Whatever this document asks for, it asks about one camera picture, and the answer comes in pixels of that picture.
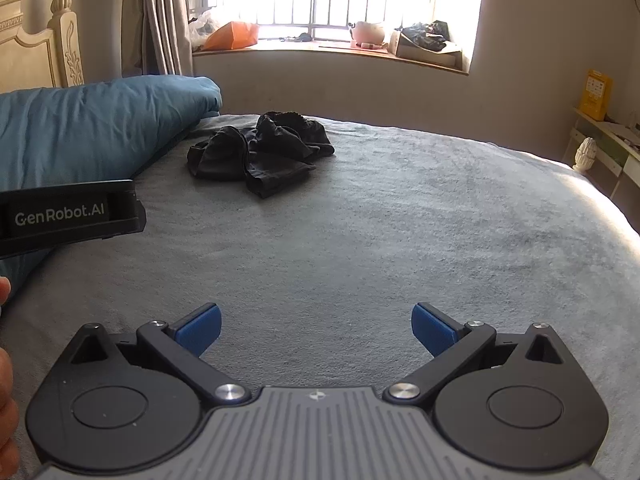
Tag person's left hand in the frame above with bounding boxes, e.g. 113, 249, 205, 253
0, 277, 21, 480

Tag metal window grille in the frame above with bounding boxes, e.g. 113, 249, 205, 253
205, 0, 436, 41

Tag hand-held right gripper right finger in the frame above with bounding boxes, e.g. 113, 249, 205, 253
382, 302, 574, 405

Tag orange bag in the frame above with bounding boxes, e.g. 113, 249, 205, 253
202, 21, 261, 52

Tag black clothes in box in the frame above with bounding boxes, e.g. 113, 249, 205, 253
400, 20, 451, 52

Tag grey bed sheet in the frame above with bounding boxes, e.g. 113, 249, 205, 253
0, 112, 640, 480

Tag cream carved headboard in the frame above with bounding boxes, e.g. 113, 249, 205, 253
0, 0, 85, 93

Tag blue pillow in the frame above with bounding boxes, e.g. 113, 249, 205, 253
0, 76, 222, 301

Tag yellow box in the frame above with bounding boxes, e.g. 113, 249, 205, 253
577, 70, 613, 121

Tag white wooden desk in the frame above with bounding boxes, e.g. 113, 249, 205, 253
570, 107, 640, 201

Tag pink round pot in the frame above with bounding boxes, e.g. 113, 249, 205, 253
348, 20, 387, 45

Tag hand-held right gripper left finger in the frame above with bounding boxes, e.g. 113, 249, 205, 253
67, 303, 252, 406

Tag white plastic bag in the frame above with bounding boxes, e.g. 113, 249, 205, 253
187, 10, 221, 51

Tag black shorts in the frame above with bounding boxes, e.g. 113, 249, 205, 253
186, 111, 336, 200

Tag cream bedpost finial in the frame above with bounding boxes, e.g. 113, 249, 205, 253
572, 136, 598, 173

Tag beige curtain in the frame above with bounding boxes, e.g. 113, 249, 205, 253
121, 0, 195, 78

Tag wooden window sill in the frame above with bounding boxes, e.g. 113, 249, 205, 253
192, 40, 471, 77

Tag cardboard box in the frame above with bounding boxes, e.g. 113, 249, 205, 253
390, 29, 463, 68

